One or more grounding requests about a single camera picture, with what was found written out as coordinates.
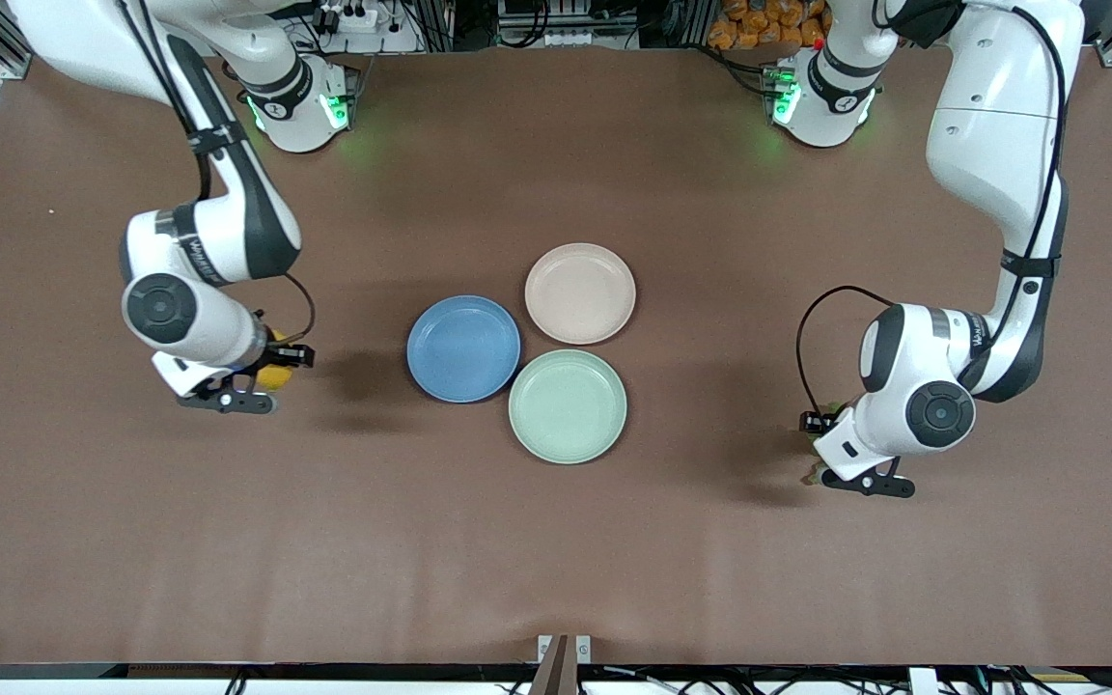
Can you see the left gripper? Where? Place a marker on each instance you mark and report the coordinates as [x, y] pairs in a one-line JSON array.
[[827, 422]]

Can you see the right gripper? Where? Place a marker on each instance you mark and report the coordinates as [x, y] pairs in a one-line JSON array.
[[288, 356]]

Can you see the yellow lemon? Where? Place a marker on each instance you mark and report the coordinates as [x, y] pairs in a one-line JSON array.
[[276, 378]]

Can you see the green lettuce leaf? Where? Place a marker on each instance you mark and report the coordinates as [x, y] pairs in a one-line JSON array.
[[812, 473]]

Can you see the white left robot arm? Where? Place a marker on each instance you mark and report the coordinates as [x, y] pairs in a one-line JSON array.
[[990, 145]]

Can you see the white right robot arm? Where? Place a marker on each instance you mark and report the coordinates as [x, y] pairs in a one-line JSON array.
[[208, 328]]

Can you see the blue plate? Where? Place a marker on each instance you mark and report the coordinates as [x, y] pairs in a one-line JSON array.
[[464, 348]]

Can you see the pale green plate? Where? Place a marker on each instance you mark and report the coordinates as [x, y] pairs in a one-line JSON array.
[[568, 406]]

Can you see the beige plate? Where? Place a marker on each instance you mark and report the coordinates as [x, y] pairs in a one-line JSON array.
[[580, 294]]

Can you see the white power strip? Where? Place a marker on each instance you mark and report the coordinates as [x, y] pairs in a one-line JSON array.
[[373, 39]]

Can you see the brown wooden strip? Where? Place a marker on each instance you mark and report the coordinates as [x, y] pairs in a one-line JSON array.
[[552, 676]]

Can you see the bag of oranges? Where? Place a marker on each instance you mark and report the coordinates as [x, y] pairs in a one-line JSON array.
[[759, 24]]

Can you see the small metal bracket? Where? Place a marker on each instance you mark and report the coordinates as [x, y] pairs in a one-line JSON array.
[[544, 649]]

